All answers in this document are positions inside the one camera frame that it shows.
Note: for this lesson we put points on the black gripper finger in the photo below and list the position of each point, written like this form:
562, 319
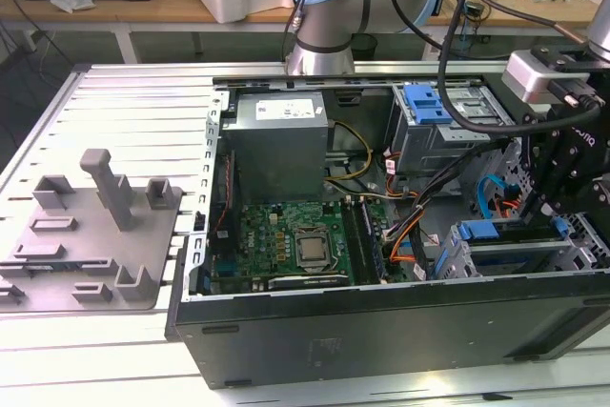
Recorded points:
581, 197
534, 164

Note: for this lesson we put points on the hard disk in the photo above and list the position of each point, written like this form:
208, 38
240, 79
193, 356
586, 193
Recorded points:
479, 229

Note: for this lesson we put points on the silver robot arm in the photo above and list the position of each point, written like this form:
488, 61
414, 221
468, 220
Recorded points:
333, 11

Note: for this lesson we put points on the metal disk bay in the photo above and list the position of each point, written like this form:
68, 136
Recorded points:
448, 259

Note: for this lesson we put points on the metal drive cage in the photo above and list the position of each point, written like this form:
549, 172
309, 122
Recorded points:
429, 149

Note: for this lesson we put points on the blue drive latch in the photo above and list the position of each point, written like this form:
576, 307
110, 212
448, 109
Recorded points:
424, 107

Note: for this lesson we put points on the small black adapter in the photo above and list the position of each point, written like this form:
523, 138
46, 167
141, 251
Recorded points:
473, 9

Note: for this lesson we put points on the black RAM stick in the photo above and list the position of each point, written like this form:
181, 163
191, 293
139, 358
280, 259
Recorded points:
374, 245
357, 242

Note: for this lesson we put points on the black waste bin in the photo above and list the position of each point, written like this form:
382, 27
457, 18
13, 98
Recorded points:
366, 47

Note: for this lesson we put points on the black PC case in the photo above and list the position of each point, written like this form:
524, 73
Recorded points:
381, 335

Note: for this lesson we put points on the silver CPU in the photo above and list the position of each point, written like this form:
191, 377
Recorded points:
314, 249

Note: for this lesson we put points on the CPU socket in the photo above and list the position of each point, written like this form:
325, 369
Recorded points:
314, 267

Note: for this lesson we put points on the black graphics card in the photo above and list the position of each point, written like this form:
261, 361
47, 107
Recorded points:
305, 281

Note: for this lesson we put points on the grey power supply unit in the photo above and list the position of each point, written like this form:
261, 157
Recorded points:
274, 154

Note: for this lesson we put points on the green motherboard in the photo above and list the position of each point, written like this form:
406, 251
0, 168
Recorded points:
267, 240

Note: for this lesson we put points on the wooden desk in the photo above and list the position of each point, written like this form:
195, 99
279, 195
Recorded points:
143, 9

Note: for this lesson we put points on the grey parts rack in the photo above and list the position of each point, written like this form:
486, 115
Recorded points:
95, 254

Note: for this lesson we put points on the crumpled white paper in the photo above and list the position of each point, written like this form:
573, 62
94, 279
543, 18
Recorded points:
71, 1

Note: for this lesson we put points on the dark blue RAM stick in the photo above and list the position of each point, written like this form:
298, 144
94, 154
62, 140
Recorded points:
35, 266

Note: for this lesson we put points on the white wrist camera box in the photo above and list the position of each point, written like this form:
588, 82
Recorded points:
529, 75

